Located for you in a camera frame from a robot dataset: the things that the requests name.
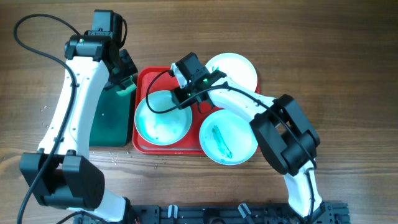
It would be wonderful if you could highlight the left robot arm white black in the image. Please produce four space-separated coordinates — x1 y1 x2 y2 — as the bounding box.
17 31 134 223

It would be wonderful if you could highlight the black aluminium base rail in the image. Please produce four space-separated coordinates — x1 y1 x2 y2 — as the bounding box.
73 202 351 224

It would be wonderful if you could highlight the white plate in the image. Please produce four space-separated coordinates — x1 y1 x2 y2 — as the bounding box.
134 90 193 146
199 110 258 166
205 53 258 91

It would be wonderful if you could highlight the black tray green water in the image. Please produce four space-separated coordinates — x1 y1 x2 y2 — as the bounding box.
89 68 137 147

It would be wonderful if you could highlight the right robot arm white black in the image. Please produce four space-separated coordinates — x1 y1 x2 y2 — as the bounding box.
169 68 322 220

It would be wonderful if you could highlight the green sponge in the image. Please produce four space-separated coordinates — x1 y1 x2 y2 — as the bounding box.
116 79 137 96

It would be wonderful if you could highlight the red plastic tray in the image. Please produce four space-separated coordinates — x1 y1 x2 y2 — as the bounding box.
132 65 261 156

